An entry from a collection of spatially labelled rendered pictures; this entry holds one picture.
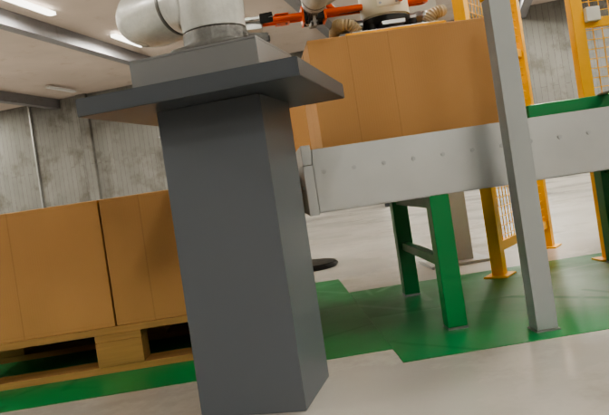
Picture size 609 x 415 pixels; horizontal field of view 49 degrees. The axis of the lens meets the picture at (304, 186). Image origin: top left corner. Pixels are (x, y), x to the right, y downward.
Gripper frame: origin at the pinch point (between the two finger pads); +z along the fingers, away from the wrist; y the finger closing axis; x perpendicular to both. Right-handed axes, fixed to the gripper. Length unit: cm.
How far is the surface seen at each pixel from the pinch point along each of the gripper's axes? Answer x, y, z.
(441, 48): 38.8, 20.8, -19.6
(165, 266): -59, 77, -21
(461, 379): 14, 106, -83
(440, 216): 26, 73, -36
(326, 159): -5, 51, -36
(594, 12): 120, 6, 37
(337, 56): 4.9, 18.8, -20.3
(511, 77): 47, 37, -54
